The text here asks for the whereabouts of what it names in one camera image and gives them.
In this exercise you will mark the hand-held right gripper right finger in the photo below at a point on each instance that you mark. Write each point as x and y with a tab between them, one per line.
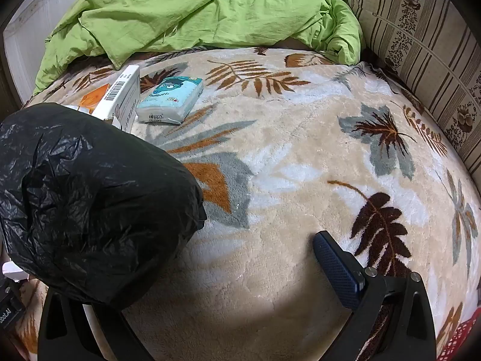
336	265

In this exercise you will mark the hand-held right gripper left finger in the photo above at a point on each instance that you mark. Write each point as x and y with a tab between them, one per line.
109	332

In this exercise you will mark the black plastic bag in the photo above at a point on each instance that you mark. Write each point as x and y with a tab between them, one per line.
94	203

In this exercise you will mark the red plastic basket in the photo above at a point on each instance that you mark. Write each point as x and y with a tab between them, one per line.
460	340

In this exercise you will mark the blue cartoon tissue packet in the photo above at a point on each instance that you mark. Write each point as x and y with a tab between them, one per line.
169	99

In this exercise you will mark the leaf print blanket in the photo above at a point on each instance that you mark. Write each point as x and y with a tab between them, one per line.
285	150

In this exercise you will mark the striped floral pillow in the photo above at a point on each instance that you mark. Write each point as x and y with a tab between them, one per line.
421	45

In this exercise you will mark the white barcode box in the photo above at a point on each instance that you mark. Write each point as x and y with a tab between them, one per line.
122	96

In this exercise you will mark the green duvet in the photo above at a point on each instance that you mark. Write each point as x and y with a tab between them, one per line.
195	15

